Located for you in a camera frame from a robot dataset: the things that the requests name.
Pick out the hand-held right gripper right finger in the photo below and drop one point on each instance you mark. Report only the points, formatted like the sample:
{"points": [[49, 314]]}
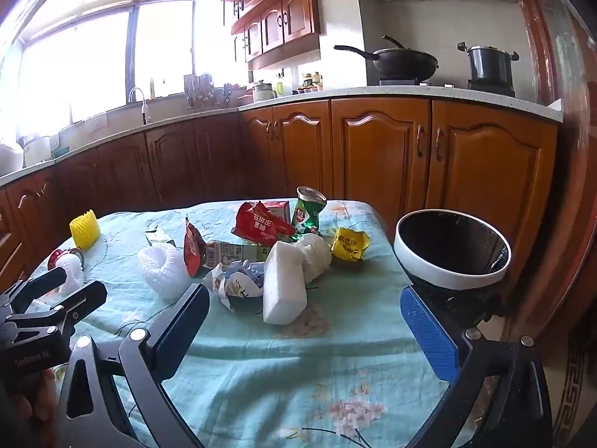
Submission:
{"points": [[429, 331]]}

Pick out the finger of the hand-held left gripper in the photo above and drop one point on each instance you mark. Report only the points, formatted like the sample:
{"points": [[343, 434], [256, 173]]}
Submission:
{"points": [[44, 281], [86, 296]]}

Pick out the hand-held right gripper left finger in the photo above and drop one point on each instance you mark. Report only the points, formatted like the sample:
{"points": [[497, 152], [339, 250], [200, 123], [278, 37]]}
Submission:
{"points": [[179, 322]]}

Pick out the red drink can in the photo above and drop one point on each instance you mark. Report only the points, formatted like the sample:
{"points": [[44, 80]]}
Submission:
{"points": [[57, 258]]}

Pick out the white round bin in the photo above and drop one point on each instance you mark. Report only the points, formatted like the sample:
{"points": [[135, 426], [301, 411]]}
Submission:
{"points": [[447, 281]]}

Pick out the yellow foam fruit net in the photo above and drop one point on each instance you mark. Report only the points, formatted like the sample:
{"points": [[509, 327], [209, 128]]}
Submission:
{"points": [[85, 231]]}

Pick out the small red snack packet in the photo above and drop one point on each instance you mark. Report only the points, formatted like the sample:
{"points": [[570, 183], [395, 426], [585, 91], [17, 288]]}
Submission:
{"points": [[193, 252]]}

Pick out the light green sachet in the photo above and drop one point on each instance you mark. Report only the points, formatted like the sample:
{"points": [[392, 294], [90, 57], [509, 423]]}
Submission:
{"points": [[231, 253]]}

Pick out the silver foil wrapper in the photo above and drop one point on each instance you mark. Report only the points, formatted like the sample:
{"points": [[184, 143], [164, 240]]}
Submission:
{"points": [[158, 237]]}

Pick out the white foam block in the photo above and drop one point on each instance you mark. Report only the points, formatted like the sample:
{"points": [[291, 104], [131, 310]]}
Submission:
{"points": [[284, 289]]}

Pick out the yellow snack packet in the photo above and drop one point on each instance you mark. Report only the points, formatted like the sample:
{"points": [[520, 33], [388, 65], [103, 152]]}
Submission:
{"points": [[350, 244]]}

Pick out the large red snack bag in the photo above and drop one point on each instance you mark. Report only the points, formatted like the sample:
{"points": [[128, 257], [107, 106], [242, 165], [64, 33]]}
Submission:
{"points": [[261, 226]]}

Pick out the person's left hand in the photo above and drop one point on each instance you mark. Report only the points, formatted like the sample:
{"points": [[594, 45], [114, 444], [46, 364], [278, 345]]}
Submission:
{"points": [[39, 401]]}

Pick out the crumpled white paper wrapper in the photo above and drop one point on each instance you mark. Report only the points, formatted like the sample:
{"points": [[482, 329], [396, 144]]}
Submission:
{"points": [[238, 284]]}

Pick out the teal floral tablecloth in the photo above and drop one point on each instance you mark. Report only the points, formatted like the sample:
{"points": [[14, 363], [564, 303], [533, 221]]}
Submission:
{"points": [[261, 382]]}

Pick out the white kitchen appliance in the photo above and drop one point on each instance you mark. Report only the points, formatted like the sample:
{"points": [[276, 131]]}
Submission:
{"points": [[10, 156]]}

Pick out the white rice cooker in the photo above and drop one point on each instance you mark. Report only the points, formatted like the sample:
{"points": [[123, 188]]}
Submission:
{"points": [[35, 149]]}

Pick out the red carton box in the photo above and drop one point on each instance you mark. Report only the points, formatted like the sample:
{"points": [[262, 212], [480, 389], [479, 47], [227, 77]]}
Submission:
{"points": [[279, 207]]}

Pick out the patterned floor mat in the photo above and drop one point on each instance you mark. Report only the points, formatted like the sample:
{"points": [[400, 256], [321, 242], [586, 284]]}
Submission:
{"points": [[576, 392]]}

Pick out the green snack bag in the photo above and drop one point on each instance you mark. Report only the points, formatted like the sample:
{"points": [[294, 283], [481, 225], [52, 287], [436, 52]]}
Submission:
{"points": [[307, 214]]}

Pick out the wooden lower kitchen cabinets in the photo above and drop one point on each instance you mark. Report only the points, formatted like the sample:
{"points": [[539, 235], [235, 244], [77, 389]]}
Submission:
{"points": [[373, 149]]}

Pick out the wooden kitchen cabinets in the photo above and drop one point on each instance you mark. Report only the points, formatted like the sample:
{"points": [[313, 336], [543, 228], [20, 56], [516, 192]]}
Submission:
{"points": [[373, 149], [280, 18]]}

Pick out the chrome sink faucet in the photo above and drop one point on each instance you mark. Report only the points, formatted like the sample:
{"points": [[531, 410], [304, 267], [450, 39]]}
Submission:
{"points": [[143, 109]]}

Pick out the slim bottle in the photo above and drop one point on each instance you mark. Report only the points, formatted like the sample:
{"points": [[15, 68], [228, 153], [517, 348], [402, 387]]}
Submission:
{"points": [[152, 88]]}

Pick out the kitchen window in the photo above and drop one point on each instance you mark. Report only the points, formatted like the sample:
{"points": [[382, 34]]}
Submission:
{"points": [[102, 56]]}

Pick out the utensil rack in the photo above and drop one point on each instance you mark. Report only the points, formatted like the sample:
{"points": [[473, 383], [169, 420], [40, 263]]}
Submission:
{"points": [[198, 89]]}

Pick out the white lidded kettle pot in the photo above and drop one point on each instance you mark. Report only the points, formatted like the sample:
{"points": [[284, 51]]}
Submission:
{"points": [[263, 92]]}

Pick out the speckled white countertop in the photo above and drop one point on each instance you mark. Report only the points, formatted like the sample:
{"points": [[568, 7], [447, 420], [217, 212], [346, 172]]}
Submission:
{"points": [[373, 92]]}

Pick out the gas stove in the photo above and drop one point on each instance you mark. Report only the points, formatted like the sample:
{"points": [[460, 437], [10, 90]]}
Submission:
{"points": [[489, 87]]}

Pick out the black wok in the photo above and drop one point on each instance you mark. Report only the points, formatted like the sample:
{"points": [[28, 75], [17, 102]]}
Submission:
{"points": [[405, 63]]}

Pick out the group of seasoning jars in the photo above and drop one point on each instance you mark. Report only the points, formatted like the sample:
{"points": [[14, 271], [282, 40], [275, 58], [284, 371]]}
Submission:
{"points": [[310, 83]]}

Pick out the dark steel cooking pot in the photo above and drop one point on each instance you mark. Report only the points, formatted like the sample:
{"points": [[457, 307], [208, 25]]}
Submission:
{"points": [[489, 65]]}

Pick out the wooden upper kitchen cabinets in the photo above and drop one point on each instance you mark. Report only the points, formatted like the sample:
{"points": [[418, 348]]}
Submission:
{"points": [[280, 18]]}

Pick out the wooden door frame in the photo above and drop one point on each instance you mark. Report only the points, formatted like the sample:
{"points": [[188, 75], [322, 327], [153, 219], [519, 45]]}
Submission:
{"points": [[550, 79]]}

